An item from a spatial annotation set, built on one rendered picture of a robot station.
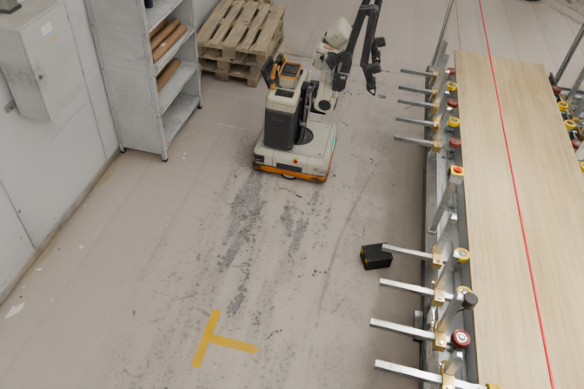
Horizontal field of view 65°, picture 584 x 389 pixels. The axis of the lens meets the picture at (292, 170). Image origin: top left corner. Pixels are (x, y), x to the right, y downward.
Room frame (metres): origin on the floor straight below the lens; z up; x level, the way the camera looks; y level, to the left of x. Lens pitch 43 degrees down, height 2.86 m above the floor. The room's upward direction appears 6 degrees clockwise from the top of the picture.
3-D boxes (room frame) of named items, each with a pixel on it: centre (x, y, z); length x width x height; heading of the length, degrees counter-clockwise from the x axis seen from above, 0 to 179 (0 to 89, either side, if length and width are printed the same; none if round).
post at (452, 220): (1.64, -0.85, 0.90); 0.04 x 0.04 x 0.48; 81
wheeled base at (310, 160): (3.25, -0.02, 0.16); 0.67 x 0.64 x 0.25; 81
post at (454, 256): (1.39, -0.81, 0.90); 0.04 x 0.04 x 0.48; 81
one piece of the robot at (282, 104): (3.27, 0.07, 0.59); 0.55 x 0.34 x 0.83; 171
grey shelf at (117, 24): (3.50, 1.28, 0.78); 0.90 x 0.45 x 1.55; 171
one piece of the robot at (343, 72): (3.21, -0.31, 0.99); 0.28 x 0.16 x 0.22; 171
